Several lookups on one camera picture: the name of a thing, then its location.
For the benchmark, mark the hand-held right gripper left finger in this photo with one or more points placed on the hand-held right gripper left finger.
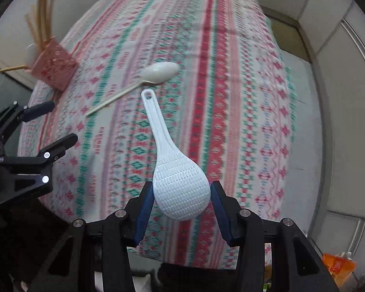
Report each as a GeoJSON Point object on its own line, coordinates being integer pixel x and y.
{"type": "Point", "coordinates": [143, 216]}

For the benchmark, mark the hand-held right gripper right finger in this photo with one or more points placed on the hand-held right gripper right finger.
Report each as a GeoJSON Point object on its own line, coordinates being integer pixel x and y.
{"type": "Point", "coordinates": [222, 216]}

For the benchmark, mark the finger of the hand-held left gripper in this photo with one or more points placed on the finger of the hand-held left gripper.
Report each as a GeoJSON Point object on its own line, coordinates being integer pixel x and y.
{"type": "Point", "coordinates": [33, 161]}
{"type": "Point", "coordinates": [33, 111]}

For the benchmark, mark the white rice paddle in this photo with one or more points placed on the white rice paddle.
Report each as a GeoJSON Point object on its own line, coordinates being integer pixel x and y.
{"type": "Point", "coordinates": [179, 188]}

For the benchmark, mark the long wooden chopstick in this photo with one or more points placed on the long wooden chopstick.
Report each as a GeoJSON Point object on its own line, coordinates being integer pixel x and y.
{"type": "Point", "coordinates": [115, 98]}
{"type": "Point", "coordinates": [9, 69]}

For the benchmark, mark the pink perforated utensil basket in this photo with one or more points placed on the pink perforated utensil basket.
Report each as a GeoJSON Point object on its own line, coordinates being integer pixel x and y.
{"type": "Point", "coordinates": [53, 64]}

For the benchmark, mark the bundle of wooden chopsticks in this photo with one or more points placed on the bundle of wooden chopsticks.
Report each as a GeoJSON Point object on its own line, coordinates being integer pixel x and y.
{"type": "Point", "coordinates": [43, 15]}

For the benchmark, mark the striped patterned tablecloth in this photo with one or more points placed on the striped patterned tablecloth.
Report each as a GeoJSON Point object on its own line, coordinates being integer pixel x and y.
{"type": "Point", "coordinates": [231, 97]}

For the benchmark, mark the orange snack packets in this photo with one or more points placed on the orange snack packets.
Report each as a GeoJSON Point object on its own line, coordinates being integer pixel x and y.
{"type": "Point", "coordinates": [339, 266]}

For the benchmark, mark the white kitchen base cabinets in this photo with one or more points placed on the white kitchen base cabinets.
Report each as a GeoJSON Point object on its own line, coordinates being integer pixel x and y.
{"type": "Point", "coordinates": [337, 127]}

